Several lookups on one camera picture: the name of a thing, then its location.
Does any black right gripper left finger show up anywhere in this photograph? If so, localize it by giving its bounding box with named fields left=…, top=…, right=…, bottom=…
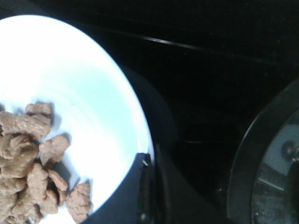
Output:
left=83, top=153, right=156, bottom=224

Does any light blue plate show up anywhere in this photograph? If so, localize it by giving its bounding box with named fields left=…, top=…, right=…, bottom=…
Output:
left=0, top=15, right=153, bottom=214

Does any brown meat pieces pile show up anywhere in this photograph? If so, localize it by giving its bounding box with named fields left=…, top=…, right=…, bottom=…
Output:
left=0, top=103, right=92, bottom=224

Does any black glass gas cooktop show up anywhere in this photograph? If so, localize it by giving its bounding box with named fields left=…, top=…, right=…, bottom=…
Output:
left=0, top=0, right=299, bottom=224

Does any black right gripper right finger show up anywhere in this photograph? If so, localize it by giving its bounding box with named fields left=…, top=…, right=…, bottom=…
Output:
left=155, top=144, right=229, bottom=224

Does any right black pan support grate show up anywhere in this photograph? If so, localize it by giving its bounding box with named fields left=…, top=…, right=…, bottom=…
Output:
left=227, top=81, right=299, bottom=224

